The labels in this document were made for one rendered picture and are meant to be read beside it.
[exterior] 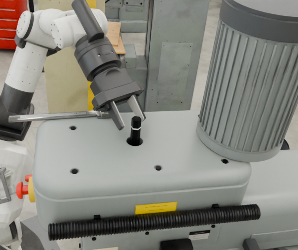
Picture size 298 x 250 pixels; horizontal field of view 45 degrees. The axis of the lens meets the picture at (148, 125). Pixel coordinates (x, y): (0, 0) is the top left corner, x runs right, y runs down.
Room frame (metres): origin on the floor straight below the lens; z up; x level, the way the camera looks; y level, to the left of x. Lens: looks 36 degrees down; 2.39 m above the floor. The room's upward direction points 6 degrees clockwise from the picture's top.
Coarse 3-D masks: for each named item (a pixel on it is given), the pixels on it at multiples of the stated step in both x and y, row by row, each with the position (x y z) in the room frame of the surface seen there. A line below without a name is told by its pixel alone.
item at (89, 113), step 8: (64, 112) 0.71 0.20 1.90; (72, 112) 0.71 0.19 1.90; (80, 112) 0.71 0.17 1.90; (88, 112) 0.72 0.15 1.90; (96, 112) 0.72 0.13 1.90; (8, 120) 0.65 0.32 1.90; (16, 120) 0.66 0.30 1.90; (24, 120) 0.66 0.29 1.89; (32, 120) 0.67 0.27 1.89; (40, 120) 0.67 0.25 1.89
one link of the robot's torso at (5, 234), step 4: (12, 224) 1.00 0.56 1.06; (0, 228) 0.96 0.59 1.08; (4, 228) 0.97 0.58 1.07; (8, 228) 0.97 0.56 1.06; (12, 228) 0.99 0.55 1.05; (0, 232) 0.95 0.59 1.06; (4, 232) 0.96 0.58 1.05; (8, 232) 0.97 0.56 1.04; (12, 232) 0.98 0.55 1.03; (16, 232) 1.00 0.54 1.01; (0, 236) 0.95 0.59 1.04; (4, 236) 0.95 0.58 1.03; (8, 236) 0.96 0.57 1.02; (12, 236) 0.97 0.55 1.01; (0, 240) 0.94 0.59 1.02; (4, 240) 0.95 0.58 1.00; (8, 240) 0.96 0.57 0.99; (0, 244) 0.95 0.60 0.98
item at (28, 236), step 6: (24, 228) 1.34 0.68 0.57; (24, 234) 1.30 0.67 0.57; (30, 234) 1.31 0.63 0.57; (24, 240) 1.26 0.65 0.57; (30, 240) 1.27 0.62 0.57; (36, 240) 1.27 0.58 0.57; (24, 246) 1.22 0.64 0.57; (30, 246) 1.23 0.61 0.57; (36, 246) 1.23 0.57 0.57; (42, 246) 1.24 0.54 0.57
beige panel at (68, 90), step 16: (48, 0) 2.24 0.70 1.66; (64, 0) 2.26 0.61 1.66; (96, 0) 2.31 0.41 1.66; (64, 48) 2.26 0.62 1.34; (48, 64) 2.23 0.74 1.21; (64, 64) 2.26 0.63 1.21; (48, 80) 2.23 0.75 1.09; (64, 80) 2.25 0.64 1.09; (80, 80) 2.28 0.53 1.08; (48, 96) 2.22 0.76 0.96; (64, 96) 2.25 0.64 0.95; (80, 96) 2.28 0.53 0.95
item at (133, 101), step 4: (132, 96) 0.69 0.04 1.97; (136, 96) 0.70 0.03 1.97; (128, 100) 0.70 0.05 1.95; (132, 100) 0.69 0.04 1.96; (136, 100) 0.68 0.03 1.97; (128, 104) 0.70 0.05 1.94; (132, 104) 0.69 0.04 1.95; (136, 104) 0.68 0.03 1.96; (132, 108) 0.68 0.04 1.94; (136, 108) 0.67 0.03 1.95; (140, 108) 0.67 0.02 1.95; (136, 112) 0.67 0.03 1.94; (140, 112) 0.66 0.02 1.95; (140, 116) 0.66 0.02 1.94; (144, 116) 0.66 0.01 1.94
